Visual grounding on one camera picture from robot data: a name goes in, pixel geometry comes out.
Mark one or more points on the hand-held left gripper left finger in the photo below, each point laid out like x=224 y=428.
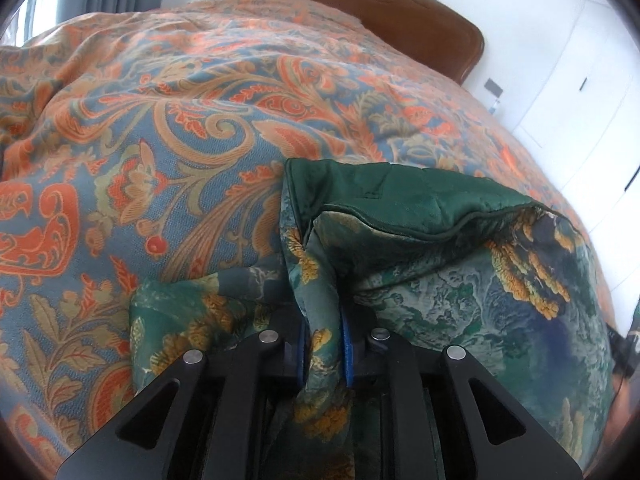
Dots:
x=300 y=350

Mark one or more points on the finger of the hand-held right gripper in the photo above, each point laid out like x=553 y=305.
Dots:
x=620 y=347

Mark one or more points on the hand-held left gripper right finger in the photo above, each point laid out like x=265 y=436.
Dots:
x=347 y=350

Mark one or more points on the green landscape print robe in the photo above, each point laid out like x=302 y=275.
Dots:
x=450 y=280

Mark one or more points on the orange floral bedspread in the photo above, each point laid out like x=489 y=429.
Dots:
x=175 y=135

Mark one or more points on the white wardrobe doors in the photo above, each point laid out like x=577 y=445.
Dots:
x=575 y=90

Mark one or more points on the wooden headboard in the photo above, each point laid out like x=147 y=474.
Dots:
x=380 y=5

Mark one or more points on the grey wall switch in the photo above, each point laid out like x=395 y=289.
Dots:
x=493 y=87

